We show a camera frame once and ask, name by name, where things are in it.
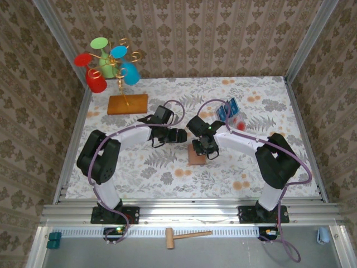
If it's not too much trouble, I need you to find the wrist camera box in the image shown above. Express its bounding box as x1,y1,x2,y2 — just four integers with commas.
186,116,209,137
153,105,174,124

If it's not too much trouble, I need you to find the aluminium side rail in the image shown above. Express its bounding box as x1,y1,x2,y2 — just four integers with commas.
283,76,330,204
52,80,94,204

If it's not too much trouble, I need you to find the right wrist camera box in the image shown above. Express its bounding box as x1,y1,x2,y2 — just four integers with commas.
186,116,209,137

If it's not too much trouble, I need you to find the aluminium front rail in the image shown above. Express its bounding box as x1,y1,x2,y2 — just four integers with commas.
40,198,344,227

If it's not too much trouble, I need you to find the slotted cable duct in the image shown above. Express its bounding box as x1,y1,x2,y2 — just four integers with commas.
51,228,263,238

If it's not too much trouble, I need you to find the light blue roll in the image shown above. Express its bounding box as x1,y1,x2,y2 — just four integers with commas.
317,226,330,245

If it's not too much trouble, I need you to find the green plastic goblet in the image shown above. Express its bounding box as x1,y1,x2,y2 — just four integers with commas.
90,37,119,79

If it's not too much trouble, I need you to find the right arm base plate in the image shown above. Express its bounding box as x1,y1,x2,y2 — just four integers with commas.
238,205,290,224

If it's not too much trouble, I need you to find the floral tablecloth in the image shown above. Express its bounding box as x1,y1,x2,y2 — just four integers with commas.
66,75,321,200

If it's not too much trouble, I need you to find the aluminium frame post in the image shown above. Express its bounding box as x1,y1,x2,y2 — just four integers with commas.
283,0,340,83
31,0,87,83

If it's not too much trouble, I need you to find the clear plastic card box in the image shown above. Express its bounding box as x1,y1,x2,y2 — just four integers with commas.
214,97,248,132

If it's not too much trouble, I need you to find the wooden mallet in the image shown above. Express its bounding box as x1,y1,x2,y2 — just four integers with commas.
165,227,214,250

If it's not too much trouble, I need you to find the red plastic goblet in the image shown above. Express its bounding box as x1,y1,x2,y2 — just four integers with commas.
74,53,108,94

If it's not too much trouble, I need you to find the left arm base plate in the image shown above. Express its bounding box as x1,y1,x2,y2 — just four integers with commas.
91,205,140,224

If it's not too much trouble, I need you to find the blue plastic goblet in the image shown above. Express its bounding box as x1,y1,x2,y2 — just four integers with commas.
110,46,141,85

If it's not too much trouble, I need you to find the gold wire rack wooden base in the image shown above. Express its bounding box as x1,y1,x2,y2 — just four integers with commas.
88,38,149,116

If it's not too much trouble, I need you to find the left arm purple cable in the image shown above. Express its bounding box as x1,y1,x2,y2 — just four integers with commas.
88,99,185,246

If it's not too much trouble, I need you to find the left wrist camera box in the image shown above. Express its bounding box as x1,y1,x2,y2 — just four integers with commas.
153,105,174,124

